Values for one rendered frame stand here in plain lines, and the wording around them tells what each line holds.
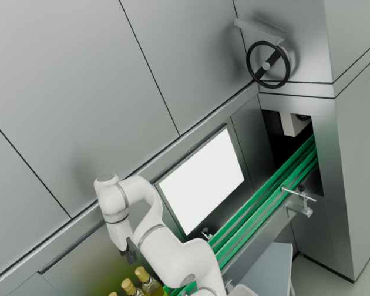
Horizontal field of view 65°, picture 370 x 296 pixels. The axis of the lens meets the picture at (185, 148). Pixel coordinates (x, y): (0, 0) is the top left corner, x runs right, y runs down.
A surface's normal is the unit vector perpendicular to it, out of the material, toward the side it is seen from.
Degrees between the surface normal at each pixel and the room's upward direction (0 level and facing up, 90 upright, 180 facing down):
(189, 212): 90
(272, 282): 0
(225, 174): 90
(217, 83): 90
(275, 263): 0
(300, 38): 90
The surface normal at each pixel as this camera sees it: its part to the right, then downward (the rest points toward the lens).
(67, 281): 0.60, 0.21
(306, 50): -0.72, 0.57
